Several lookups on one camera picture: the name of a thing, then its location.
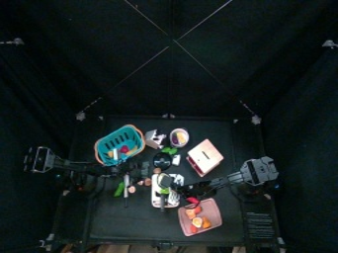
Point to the yellow green toy starfruit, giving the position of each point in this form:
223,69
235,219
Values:
164,190

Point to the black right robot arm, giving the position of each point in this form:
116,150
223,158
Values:
246,173

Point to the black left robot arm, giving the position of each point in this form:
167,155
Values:
65,163

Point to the orange toy food piece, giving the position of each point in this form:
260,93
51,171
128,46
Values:
147,181

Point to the white yellow toy slice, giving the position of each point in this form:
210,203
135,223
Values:
140,182

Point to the red toy pepper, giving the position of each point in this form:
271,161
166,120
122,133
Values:
192,200

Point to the small brown toy piece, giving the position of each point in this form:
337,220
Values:
156,170

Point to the black round toy pan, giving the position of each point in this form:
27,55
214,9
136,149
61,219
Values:
162,160

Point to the white toy bottle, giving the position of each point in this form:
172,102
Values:
115,154

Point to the white toy egg half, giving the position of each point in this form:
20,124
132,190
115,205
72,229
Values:
131,189

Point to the red toy tomato piece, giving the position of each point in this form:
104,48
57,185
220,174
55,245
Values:
198,209

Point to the orange toy fruit half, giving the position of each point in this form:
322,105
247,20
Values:
190,214

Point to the grey toy knife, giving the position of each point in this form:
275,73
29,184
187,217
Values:
126,189

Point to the magenta toy food piece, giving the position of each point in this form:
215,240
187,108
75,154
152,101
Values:
124,149

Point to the green toy pea pod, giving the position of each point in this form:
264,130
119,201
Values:
119,189

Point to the green toy leafy vegetable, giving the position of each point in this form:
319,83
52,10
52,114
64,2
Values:
168,150

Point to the pink plastic tray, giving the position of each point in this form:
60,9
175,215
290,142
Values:
211,210

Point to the small white toy block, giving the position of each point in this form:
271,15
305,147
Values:
175,160

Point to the white toy appliance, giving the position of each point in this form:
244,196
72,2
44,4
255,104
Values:
154,138

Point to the white yellow toy egg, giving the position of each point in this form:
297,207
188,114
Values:
196,222

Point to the orange toy wedge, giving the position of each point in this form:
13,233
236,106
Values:
206,223

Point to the purple toy food piece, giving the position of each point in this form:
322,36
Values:
175,140

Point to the yellow toy food piece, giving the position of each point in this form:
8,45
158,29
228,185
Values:
182,137

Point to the lilac toy bowl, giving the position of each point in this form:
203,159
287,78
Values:
172,131

